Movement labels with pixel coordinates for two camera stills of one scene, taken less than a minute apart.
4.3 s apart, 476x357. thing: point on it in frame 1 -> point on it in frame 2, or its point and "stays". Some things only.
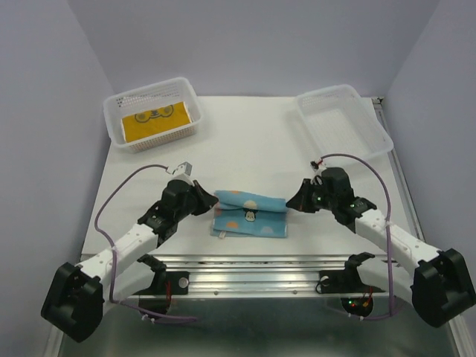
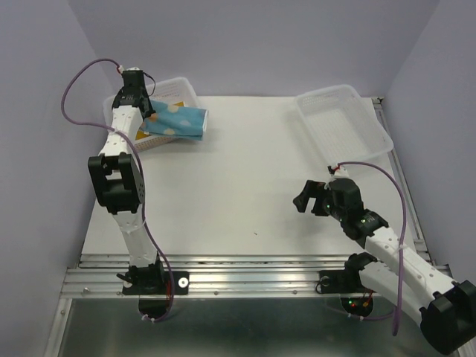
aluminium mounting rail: (268, 275) stays
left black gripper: (205, 200) -> (144, 94)
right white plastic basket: (338, 120) stays
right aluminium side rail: (397, 155) stays
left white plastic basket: (126, 103) stays
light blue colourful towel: (247, 213) -> (180, 122)
